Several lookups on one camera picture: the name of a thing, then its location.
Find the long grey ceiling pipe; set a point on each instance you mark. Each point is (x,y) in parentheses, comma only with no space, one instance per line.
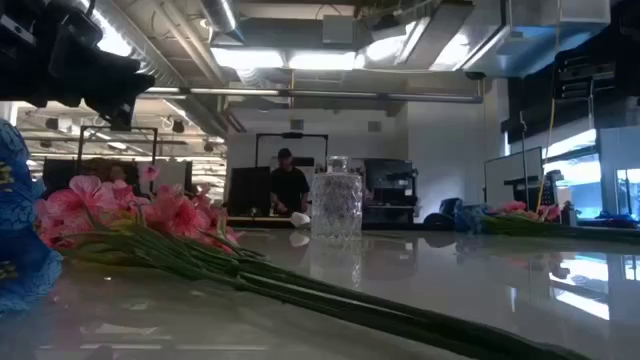
(325,93)

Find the white board panel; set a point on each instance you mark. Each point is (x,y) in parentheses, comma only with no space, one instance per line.
(512,175)

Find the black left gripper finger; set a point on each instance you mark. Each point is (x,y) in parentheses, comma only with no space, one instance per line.
(125,85)

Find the black portal frame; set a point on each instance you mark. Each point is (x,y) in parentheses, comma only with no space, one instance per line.
(117,129)
(290,135)

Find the white artificial tulip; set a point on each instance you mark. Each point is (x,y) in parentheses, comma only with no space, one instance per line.
(300,219)

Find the silver air duct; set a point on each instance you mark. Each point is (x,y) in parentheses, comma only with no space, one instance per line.
(222,17)

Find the person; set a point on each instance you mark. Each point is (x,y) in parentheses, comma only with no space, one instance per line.
(289,190)

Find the clear textured glass vase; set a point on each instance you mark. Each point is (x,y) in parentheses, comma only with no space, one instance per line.
(336,210)

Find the black cabinet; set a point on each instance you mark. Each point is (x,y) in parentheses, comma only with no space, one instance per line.
(390,190)

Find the black office chair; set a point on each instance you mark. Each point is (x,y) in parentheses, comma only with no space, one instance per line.
(445,212)

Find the blue artificial flower bunch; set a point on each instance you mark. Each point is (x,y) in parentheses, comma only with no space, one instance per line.
(470,217)
(20,210)

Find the black monitor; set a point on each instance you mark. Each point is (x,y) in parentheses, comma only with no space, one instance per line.
(247,192)

